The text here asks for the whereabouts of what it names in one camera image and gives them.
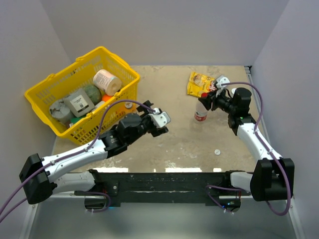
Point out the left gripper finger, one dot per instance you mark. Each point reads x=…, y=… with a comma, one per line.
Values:
x=146, y=107
x=159, y=131

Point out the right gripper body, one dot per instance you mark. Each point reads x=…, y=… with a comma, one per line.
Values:
x=222, y=101

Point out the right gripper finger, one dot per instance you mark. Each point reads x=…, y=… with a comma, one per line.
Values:
x=207, y=102
x=211, y=96

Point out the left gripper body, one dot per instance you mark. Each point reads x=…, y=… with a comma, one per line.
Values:
x=147, y=122

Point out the red label water bottle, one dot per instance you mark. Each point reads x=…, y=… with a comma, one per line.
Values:
x=200, y=112

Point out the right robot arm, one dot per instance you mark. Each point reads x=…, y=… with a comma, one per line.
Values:
x=273, y=176

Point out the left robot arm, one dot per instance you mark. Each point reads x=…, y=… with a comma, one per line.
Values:
x=39, y=175

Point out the orange juice bottle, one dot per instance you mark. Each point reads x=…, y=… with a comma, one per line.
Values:
x=129, y=107

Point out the yellow chips bag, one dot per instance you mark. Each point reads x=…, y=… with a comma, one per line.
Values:
x=199, y=84

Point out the orange item in basket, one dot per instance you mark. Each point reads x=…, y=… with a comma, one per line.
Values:
x=106, y=97

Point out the pink toilet paper roll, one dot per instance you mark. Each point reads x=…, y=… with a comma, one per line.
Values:
x=107, y=82

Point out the green melon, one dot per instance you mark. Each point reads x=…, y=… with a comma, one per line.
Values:
x=93, y=93

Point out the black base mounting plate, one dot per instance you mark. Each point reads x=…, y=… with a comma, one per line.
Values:
x=209, y=188

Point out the yellow plastic shopping basket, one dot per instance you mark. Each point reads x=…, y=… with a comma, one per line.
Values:
x=75, y=76

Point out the grey box with label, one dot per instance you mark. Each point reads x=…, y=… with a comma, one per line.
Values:
x=79, y=103

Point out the grey crumpled pouch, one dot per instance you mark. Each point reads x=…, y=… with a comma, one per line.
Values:
x=60, y=111

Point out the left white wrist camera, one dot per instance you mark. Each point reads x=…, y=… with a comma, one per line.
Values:
x=160, y=118

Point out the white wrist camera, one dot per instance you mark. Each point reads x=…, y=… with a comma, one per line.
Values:
x=160, y=118
x=220, y=84

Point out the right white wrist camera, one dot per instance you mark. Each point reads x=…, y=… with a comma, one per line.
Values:
x=220, y=84

